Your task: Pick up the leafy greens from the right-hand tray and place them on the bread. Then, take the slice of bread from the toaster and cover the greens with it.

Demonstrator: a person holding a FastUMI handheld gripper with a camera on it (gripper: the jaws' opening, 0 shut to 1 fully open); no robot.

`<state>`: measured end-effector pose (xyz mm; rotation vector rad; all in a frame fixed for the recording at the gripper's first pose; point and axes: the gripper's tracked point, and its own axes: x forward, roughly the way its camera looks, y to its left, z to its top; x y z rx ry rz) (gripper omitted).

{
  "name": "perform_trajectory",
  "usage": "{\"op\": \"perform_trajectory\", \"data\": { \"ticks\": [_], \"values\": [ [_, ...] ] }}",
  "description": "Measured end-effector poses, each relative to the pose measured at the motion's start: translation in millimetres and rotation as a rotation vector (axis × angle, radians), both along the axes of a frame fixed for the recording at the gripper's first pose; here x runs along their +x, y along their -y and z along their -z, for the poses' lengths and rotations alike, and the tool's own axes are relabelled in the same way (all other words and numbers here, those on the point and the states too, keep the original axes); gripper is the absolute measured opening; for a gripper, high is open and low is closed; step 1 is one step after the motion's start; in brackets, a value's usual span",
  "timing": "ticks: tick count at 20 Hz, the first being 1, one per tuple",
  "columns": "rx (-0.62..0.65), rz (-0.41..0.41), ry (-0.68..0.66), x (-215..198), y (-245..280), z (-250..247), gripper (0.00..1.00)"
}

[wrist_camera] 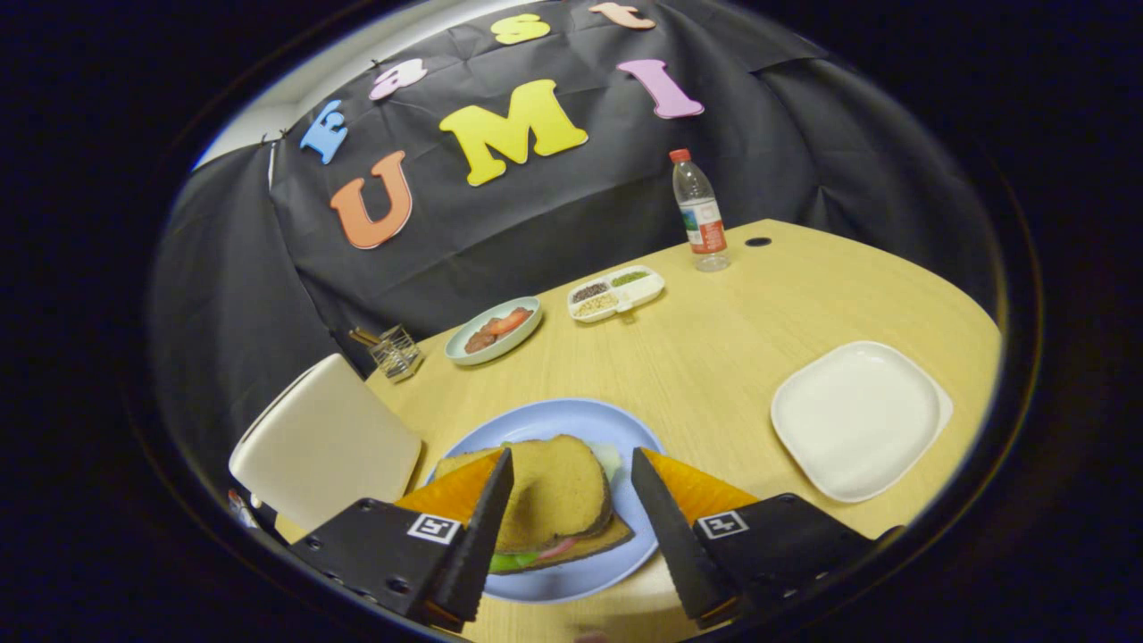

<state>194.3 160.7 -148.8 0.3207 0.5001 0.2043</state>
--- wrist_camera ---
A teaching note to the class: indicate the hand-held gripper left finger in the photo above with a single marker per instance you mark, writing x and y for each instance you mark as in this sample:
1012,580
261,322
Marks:
473,545

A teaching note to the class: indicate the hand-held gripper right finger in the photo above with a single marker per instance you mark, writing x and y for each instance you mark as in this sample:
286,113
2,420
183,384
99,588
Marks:
679,545

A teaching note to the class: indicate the green lettuce leaf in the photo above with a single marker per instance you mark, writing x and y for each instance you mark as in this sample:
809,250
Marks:
509,563

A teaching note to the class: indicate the brown bread slice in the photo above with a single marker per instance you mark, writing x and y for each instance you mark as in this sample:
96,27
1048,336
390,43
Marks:
609,540
554,491

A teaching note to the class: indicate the pink ham slice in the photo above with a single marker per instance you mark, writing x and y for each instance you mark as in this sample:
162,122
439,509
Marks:
558,547

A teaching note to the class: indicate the light blue plate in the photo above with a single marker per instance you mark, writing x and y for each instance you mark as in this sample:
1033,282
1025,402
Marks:
571,420

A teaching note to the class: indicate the white toaster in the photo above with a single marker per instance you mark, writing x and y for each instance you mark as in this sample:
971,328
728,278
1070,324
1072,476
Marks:
330,446

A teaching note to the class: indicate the pale green plate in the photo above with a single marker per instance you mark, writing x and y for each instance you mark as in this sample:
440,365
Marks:
483,358

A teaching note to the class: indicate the cooked brown meat pieces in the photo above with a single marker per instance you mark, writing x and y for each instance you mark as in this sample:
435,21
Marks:
480,339

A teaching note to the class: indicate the white square plate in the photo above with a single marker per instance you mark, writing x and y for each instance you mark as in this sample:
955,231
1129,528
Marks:
857,420

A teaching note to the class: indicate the red tomato slice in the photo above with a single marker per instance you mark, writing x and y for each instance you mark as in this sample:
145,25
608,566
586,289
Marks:
511,321

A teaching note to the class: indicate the wooden chopsticks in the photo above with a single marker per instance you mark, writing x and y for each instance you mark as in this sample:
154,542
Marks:
364,337

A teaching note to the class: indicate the white divided dish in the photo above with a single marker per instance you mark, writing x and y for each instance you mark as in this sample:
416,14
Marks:
647,290

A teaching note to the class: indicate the black backdrop cloth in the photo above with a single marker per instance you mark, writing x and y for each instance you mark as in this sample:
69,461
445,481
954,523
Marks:
536,223

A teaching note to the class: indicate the clear plastic water bottle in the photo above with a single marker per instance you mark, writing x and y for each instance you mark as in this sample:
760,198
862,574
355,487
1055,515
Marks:
701,214

